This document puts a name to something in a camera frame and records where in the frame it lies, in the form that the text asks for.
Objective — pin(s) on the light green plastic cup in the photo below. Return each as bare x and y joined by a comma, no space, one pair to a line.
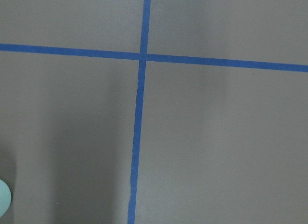
5,197

